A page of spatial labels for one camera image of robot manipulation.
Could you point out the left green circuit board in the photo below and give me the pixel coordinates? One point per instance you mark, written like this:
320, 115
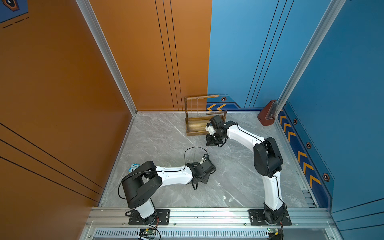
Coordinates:
147, 232

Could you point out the wooden jewelry display stand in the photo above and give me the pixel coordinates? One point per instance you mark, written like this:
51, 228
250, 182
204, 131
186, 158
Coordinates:
195, 124

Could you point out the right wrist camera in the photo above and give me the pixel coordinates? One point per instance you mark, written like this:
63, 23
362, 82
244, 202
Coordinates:
210, 129

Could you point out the red corner block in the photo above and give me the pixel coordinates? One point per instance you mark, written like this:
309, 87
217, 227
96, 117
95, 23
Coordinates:
268, 114

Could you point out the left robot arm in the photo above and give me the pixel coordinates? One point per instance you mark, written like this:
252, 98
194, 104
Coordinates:
141, 184

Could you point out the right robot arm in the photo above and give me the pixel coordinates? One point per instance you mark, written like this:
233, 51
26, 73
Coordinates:
267, 161

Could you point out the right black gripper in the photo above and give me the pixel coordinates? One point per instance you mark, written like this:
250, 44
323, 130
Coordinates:
209, 142

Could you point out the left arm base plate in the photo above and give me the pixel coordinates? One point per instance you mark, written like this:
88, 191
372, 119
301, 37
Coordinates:
159, 217

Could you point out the right green circuit board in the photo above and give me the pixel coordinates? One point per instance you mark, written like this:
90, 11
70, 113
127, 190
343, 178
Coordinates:
273, 231

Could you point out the left aluminium corner post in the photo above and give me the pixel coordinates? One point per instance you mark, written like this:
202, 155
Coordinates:
98, 34

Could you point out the right aluminium corner post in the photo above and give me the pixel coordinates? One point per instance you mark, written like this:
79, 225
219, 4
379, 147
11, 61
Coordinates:
318, 36

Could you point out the aluminium front rail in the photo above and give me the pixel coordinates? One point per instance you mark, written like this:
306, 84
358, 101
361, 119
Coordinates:
211, 217

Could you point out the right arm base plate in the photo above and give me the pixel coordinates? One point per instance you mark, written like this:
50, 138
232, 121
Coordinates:
261, 217

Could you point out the aluminium corner post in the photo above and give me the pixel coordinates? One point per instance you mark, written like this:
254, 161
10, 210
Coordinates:
98, 34
318, 36

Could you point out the green circuit board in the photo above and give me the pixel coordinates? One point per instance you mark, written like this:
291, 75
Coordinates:
147, 232
273, 231

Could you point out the small blue owl toy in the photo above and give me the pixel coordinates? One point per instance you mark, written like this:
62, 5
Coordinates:
133, 167

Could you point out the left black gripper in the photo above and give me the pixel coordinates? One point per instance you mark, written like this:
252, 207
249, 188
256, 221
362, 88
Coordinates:
206, 180

